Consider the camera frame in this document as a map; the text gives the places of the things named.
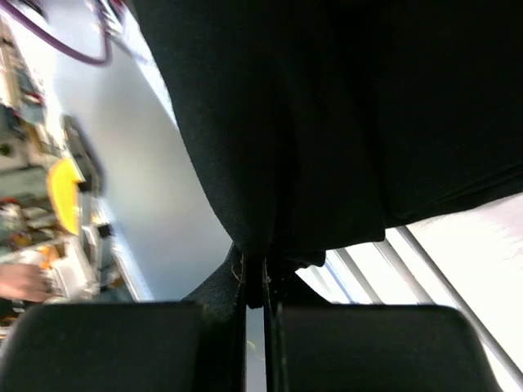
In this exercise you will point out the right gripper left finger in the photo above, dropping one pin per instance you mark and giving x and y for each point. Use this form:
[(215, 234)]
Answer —
[(196, 344)]

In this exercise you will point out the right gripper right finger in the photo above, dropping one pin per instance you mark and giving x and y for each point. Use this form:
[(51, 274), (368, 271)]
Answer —
[(326, 347)]

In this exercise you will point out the black t shirt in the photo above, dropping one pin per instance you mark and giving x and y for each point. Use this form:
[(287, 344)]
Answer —
[(315, 125)]

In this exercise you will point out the cluttered background workbench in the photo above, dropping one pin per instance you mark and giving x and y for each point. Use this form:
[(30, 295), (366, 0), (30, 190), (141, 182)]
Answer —
[(40, 261)]

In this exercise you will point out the yellow object in background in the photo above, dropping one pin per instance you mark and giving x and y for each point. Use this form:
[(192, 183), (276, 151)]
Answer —
[(62, 182)]

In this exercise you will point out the aluminium front rail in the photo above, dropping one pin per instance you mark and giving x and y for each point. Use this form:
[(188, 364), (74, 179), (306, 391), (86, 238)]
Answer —
[(399, 271)]

